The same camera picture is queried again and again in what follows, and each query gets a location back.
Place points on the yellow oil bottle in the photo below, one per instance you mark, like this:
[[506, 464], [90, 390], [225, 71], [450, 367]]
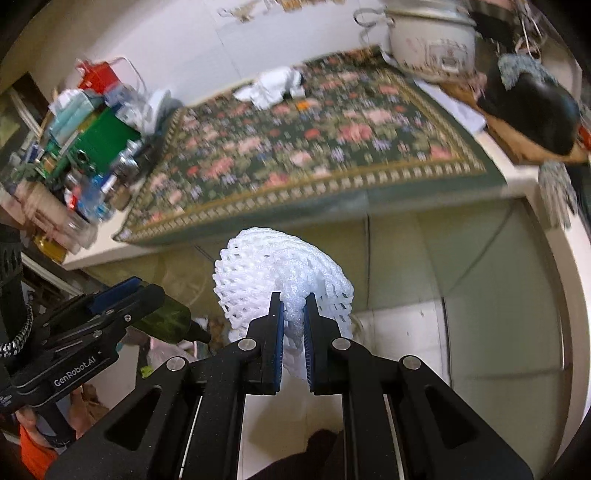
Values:
[[51, 249]]

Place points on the green base cabinets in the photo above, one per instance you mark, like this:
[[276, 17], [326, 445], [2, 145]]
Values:
[[401, 258]]

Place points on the green glass bottle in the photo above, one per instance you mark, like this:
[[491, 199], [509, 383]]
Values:
[[166, 318]]

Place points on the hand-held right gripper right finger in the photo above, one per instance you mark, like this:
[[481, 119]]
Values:
[[310, 350]]

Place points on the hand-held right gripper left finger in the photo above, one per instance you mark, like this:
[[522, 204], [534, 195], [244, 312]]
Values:
[[276, 341]]

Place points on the teal tissue box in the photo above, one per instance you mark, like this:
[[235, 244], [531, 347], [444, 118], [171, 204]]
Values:
[[74, 115]]

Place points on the wooden cutting board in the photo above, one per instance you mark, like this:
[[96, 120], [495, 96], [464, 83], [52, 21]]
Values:
[[512, 146]]

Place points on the black pot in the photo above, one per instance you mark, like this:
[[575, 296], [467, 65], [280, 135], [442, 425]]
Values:
[[531, 110]]

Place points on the white rice cooker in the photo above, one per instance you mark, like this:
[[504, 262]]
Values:
[[429, 46]]

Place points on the white foam fruit net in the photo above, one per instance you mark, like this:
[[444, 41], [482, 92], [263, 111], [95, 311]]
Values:
[[277, 258]]

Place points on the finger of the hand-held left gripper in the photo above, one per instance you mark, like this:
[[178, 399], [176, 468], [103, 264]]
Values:
[[115, 293], [138, 304]]

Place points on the glass display cabinet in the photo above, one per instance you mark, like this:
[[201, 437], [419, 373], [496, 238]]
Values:
[[18, 120]]

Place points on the blue-grey dish cloth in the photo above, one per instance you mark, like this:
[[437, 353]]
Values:
[[521, 69]]

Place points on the green box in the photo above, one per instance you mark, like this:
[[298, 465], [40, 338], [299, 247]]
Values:
[[101, 134]]

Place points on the white tissue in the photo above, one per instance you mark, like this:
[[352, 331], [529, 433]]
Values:
[[270, 85]]

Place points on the person's left forearm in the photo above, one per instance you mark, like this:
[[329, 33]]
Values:
[[34, 454]]

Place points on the white flat sheet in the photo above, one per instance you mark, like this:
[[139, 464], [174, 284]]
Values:
[[452, 110]]

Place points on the floral table cloth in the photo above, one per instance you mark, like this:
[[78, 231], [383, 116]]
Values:
[[300, 161]]

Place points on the grey rag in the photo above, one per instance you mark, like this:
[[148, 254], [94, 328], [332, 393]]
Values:
[[556, 194]]

